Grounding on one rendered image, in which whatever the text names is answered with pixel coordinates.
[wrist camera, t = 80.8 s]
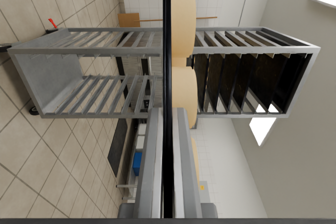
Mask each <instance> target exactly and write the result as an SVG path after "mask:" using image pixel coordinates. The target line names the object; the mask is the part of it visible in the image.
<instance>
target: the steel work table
mask: <svg viewBox="0 0 336 224"><path fill-rule="evenodd" d="M140 124H141V118H139V121H138V127H137V130H134V131H135V132H137V133H136V138H135V144H134V150H133V156H132V162H131V167H130V173H129V179H128V185H116V188H128V189H129V191H130V194H131V197H122V200H135V199H136V197H133V195H134V188H137V184H135V181H136V175H135V172H134V169H133V164H134V158H135V153H136V152H137V150H136V145H137V139H138V136H139V135H138V133H139V127H140Z"/></svg>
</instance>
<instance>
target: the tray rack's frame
mask: <svg viewBox="0 0 336 224"><path fill-rule="evenodd" d="M49 30H58V31H55V32H52V33H49V34H46V35H44V36H41V37H38V38H35V39H33V40H30V41H27V42H24V43H22V42H21V41H18V42H15V43H4V44H1V45H0V46H11V47H12V48H44V47H46V46H48V45H50V44H53V43H55V42H57V41H59V40H61V39H64V38H66V37H68V36H70V35H72V34H71V32H163V27H66V28H63V26H62V27H59V28H57V29H56V28H51V29H49ZM195 31H196V32H200V31H262V32H264V33H267V34H269V35H271V36H274V37H276V38H278V39H281V40H283V41H285V42H288V43H290V44H292V45H295V46H297V47H299V46H316V45H313V44H310V43H308V42H305V41H302V40H299V39H297V38H294V37H291V36H289V35H286V34H283V33H281V32H278V31H275V30H273V29H270V28H267V27H264V26H241V27H195ZM317 55H318V53H308V54H307V56H306V58H304V59H303V61H302V63H301V66H300V68H299V70H298V73H297V75H296V77H295V80H294V82H293V84H292V87H291V89H290V91H289V94H288V96H287V98H286V101H285V103H284V105H283V108H282V111H283V112H284V113H285V114H286V115H290V113H291V111H292V109H293V107H294V105H295V103H296V100H297V98H298V96H299V94H300V92H301V90H302V88H303V85H304V83H305V81H306V79H307V77H308V75H309V73H310V70H311V68H312V66H313V64H314V62H315V60H316V58H317ZM10 57H11V59H12V61H13V63H14V65H15V67H16V69H17V71H18V73H19V75H20V77H21V79H22V81H23V83H24V85H25V87H26V89H27V91H28V93H29V95H30V97H31V99H32V101H33V103H34V105H35V108H34V109H33V110H37V111H38V113H39V115H45V114H46V113H51V112H52V111H53V110H54V109H55V108H56V107H57V106H58V105H59V104H60V103H61V102H62V101H63V100H64V99H65V98H66V97H67V96H68V95H69V94H70V93H71V92H72V91H73V90H74V89H75V88H76V86H77V85H78V84H79V83H80V82H81V81H82V80H84V79H85V78H86V77H87V76H84V75H83V72H82V68H81V65H80V62H79V58H78V54H70V55H69V56H67V57H66V58H64V59H63V58H62V55H61V54H55V55H53V56H52V57H50V58H48V59H46V56H45V54H40V55H38V56H36V57H34V58H32V59H30V57H29V54H10Z"/></svg>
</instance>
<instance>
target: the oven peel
mask: <svg viewBox="0 0 336 224"><path fill-rule="evenodd" d="M117 16H118V21H119V27H120V28H137V27H141V25H140V22H149V21H162V20H163V19H149V20H140V16H139V13H119V14H117ZM214 18H217V16H215V17H196V19H214Z"/></svg>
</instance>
